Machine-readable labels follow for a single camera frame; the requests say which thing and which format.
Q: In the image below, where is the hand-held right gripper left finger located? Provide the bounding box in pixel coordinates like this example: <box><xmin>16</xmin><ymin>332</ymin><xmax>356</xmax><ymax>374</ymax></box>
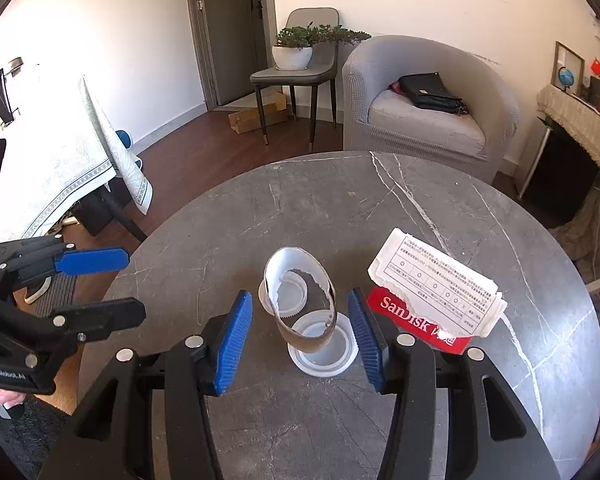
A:
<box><xmin>37</xmin><ymin>290</ymin><xmax>253</xmax><ymax>480</ymax></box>

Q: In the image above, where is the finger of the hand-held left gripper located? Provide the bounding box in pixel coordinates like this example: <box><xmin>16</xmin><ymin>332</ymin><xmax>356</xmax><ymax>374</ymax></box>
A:
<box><xmin>0</xmin><ymin>237</ymin><xmax>130</xmax><ymax>289</ymax></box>
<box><xmin>0</xmin><ymin>296</ymin><xmax>147</xmax><ymax>362</ymax></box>

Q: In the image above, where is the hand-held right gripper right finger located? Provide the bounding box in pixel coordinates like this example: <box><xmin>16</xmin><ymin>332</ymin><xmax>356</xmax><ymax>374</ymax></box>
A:
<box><xmin>347</xmin><ymin>288</ymin><xmax>563</xmax><ymax>480</ymax></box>

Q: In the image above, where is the large white plastic lid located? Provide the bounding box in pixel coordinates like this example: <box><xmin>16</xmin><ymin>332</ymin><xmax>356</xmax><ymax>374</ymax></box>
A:
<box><xmin>287</xmin><ymin>310</ymin><xmax>359</xmax><ymax>377</ymax></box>

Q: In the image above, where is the red white card packaging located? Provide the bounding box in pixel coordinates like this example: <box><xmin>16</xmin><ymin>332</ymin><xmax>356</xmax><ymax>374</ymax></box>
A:
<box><xmin>366</xmin><ymin>286</ymin><xmax>474</xmax><ymax>357</ymax></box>

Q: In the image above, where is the torn brown cardboard ring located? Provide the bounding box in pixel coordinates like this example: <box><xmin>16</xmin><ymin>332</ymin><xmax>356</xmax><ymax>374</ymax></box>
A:
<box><xmin>262</xmin><ymin>246</ymin><xmax>338</xmax><ymax>361</ymax></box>

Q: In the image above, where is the small white plastic lid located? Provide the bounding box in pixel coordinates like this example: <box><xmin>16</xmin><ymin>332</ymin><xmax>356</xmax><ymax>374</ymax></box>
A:
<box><xmin>258</xmin><ymin>268</ymin><xmax>309</xmax><ymax>317</ymax></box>

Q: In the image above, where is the torn printed white paper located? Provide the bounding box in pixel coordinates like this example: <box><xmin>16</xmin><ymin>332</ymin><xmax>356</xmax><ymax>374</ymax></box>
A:
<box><xmin>367</xmin><ymin>227</ymin><xmax>507</xmax><ymax>339</ymax></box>

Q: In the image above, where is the person's left hand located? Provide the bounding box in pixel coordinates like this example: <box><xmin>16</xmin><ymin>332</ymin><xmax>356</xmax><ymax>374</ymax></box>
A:
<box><xmin>0</xmin><ymin>385</ymin><xmax>29</xmax><ymax>419</ymax></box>

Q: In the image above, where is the pale patterned tablecloth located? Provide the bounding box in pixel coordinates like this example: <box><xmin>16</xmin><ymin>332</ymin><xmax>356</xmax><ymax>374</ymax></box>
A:
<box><xmin>0</xmin><ymin>62</ymin><xmax>153</xmax><ymax>246</ymax></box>

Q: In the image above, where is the black office chair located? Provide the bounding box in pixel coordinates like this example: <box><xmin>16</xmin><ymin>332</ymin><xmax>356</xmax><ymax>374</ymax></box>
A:
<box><xmin>0</xmin><ymin>57</ymin><xmax>25</xmax><ymax>126</ymax></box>

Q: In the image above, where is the cardboard box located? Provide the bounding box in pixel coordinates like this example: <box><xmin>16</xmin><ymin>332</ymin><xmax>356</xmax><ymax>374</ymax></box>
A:
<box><xmin>228</xmin><ymin>91</ymin><xmax>289</xmax><ymax>135</ymax></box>

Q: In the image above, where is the grey armchair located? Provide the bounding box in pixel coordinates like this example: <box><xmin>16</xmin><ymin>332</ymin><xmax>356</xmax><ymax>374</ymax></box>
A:
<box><xmin>342</xmin><ymin>35</ymin><xmax>521</xmax><ymax>186</ymax></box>

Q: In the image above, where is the black cabinet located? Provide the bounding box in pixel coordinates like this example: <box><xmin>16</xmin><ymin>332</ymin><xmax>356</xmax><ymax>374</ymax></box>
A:
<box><xmin>521</xmin><ymin>116</ymin><xmax>600</xmax><ymax>227</ymax></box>

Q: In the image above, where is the black handbag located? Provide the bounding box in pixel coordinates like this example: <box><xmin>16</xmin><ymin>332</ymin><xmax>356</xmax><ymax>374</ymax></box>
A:
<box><xmin>398</xmin><ymin>72</ymin><xmax>468</xmax><ymax>116</ymax></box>

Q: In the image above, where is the grey door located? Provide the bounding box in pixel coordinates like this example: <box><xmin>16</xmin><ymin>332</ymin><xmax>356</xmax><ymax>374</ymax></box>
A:
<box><xmin>183</xmin><ymin>0</ymin><xmax>278</xmax><ymax>111</ymax></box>

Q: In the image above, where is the grey dining chair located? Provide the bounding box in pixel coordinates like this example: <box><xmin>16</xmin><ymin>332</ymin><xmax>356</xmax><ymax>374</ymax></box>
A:
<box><xmin>250</xmin><ymin>8</ymin><xmax>341</xmax><ymax>146</ymax></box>

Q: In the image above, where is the potted plant white pot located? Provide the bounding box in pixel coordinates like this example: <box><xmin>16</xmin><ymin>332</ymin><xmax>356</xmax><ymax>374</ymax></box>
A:
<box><xmin>271</xmin><ymin>22</ymin><xmax>372</xmax><ymax>72</ymax></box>

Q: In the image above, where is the framed picture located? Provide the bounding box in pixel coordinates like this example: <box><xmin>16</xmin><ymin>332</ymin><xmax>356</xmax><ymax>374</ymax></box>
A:
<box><xmin>551</xmin><ymin>41</ymin><xmax>587</xmax><ymax>96</ymax></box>

